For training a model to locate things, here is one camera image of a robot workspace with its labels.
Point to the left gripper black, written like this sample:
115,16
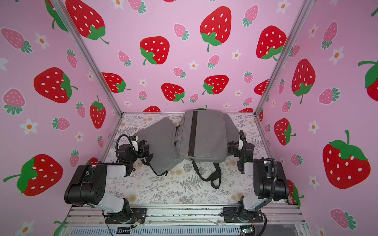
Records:
145,151

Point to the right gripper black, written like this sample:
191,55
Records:
236,150

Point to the grey zippered laptop sleeve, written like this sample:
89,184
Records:
163,153

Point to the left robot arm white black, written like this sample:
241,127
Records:
88,185

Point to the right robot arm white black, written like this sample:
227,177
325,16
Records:
269,182

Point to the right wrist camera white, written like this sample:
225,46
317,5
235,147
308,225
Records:
240,144

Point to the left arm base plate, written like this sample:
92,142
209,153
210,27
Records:
127,217

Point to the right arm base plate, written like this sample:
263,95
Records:
234,215

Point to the left rear aluminium post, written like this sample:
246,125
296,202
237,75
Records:
77,38

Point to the aluminium post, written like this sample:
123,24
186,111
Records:
77,38
291,38

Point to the aluminium frame rail front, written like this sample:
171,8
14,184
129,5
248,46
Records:
187,220

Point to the right rear aluminium post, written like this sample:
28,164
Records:
291,38

